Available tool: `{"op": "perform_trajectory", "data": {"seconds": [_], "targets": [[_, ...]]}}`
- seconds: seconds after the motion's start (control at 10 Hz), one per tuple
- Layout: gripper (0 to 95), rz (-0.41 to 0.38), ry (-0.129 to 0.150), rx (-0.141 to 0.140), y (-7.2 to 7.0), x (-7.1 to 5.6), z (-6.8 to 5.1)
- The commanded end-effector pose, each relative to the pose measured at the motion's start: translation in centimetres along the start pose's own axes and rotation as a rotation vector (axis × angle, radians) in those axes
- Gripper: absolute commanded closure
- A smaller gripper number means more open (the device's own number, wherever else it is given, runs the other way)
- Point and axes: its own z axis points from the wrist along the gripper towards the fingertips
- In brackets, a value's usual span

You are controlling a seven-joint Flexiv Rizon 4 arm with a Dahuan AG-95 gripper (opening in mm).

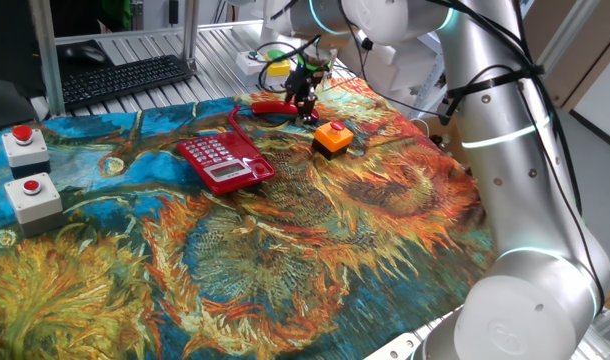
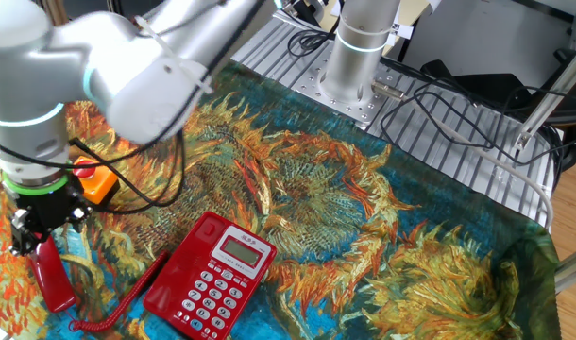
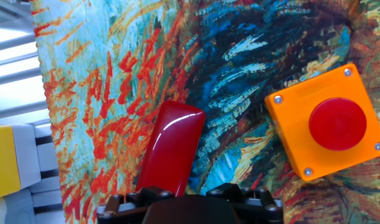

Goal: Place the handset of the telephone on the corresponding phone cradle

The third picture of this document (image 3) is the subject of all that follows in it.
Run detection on orange box red mushroom button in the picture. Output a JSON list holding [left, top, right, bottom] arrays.
[[264, 63, 380, 182]]

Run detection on sunflower painting tablecloth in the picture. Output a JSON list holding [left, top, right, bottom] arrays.
[[29, 0, 380, 224]]

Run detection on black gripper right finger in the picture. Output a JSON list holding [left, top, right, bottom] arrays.
[[205, 182, 283, 224]]

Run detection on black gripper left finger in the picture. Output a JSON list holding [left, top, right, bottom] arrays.
[[96, 185, 175, 224]]

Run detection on red telephone handset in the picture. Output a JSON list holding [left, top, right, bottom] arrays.
[[135, 100, 207, 197]]

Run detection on yellow grey switch box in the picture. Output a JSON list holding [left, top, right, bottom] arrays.
[[0, 124, 42, 202]]

